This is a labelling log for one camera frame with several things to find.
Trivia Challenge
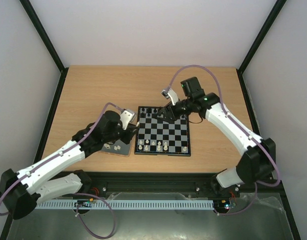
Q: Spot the light blue cable duct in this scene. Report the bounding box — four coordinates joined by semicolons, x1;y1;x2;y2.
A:
36;199;214;211

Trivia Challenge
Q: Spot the dark cork-edged tray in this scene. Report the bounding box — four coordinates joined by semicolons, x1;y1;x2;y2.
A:
99;140;132;157

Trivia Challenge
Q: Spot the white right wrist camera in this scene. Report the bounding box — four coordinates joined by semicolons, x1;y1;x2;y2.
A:
161;86;179;106

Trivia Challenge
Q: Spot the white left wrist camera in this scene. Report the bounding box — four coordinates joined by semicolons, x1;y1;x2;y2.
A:
120;109;136;130

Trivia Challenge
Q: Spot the black white chess board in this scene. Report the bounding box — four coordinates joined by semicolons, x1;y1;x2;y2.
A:
134;106;191;157

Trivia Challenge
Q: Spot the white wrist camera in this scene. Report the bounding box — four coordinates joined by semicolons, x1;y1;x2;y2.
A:
120;109;136;130
161;86;179;106

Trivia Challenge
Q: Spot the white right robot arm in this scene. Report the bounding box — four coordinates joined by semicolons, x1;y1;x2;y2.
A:
156;77;276;196

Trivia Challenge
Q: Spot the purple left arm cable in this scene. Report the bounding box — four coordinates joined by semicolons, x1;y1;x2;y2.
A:
0;102;117;238

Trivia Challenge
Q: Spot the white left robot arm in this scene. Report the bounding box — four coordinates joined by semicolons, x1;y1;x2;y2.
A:
0;109;139;220

